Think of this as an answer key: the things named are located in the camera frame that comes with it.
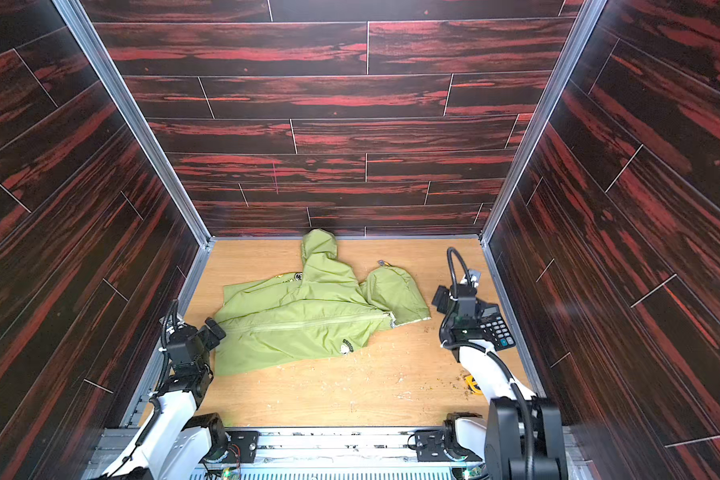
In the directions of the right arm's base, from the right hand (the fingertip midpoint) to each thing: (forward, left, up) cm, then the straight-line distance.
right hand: (466, 292), depth 86 cm
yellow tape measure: (-23, -1, -14) cm, 26 cm away
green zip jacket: (-3, +45, -8) cm, 46 cm away
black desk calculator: (-4, -11, -13) cm, 17 cm away
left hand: (-12, +77, -3) cm, 78 cm away
